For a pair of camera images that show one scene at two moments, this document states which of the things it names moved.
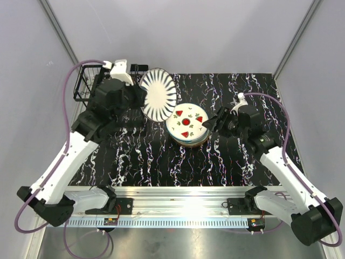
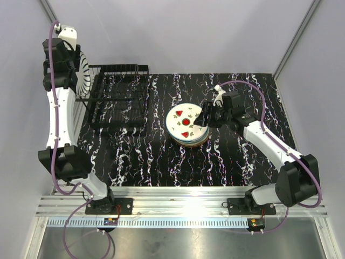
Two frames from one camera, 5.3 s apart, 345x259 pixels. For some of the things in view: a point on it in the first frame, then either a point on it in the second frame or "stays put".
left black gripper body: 130,97 -> 73,60
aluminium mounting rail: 202,202 stays put
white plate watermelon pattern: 184,122 stays put
